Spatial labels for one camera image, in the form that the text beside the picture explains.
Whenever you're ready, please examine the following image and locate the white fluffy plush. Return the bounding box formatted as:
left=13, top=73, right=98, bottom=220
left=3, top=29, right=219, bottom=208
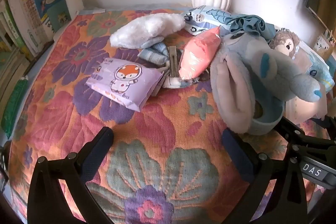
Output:
left=109, top=13, right=186, bottom=49

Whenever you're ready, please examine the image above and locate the brown hedgehog plush toy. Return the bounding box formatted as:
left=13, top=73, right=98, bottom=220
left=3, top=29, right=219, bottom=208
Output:
left=269, top=29, right=303, bottom=60

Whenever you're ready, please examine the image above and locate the row of books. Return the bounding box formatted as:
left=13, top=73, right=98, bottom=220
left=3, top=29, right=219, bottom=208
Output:
left=0, top=0, right=34, bottom=100

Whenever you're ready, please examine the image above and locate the white chart booklet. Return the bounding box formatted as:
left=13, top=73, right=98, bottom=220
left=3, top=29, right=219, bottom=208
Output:
left=5, top=0, right=64, bottom=57

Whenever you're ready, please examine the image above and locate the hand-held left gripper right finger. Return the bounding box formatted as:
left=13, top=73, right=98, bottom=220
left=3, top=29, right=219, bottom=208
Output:
left=222, top=128, right=309, bottom=224

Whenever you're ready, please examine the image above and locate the pink plastic packet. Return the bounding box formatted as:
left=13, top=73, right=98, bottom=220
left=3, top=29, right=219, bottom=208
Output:
left=178, top=25, right=222, bottom=82

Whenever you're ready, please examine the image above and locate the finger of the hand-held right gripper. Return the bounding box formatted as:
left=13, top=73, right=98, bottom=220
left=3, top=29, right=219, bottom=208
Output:
left=274, top=118, right=336, bottom=148

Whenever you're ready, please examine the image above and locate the green packet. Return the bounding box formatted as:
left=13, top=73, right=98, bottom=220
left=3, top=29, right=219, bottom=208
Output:
left=0, top=76, right=30, bottom=133

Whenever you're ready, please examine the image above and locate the blue checked fabric scrunchie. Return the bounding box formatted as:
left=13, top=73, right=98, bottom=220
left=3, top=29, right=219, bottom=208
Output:
left=138, top=42, right=200, bottom=89

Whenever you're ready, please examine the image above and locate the blue cover workbook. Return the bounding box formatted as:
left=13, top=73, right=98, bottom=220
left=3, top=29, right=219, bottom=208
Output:
left=28, top=0, right=73, bottom=33

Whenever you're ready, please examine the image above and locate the floral blanket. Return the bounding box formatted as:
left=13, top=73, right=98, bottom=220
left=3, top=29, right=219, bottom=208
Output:
left=7, top=7, right=332, bottom=224

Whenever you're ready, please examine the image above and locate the blue white tissue pack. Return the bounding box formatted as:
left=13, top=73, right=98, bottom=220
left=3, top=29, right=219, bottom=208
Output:
left=182, top=5, right=237, bottom=36

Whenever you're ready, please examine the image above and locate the metal hair clip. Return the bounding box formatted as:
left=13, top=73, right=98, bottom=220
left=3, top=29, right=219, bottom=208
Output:
left=167, top=46, right=180, bottom=78

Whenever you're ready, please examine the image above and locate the blue elephant plush toy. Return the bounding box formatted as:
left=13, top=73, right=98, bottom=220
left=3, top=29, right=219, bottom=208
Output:
left=210, top=31, right=328, bottom=134

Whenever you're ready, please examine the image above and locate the purple tissue pack fox print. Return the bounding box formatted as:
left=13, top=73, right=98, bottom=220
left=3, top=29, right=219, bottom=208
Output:
left=85, top=57, right=164, bottom=112

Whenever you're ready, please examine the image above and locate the light blue plastic ring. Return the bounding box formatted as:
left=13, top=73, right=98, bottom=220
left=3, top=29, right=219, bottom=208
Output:
left=251, top=100, right=286, bottom=136

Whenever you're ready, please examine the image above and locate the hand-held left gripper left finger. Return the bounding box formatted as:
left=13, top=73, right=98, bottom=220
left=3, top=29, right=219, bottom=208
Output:
left=26, top=126, right=117, bottom=224

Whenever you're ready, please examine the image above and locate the grey-blue bunched cloth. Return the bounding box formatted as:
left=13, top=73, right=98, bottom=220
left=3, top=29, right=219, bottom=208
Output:
left=228, top=14, right=275, bottom=40

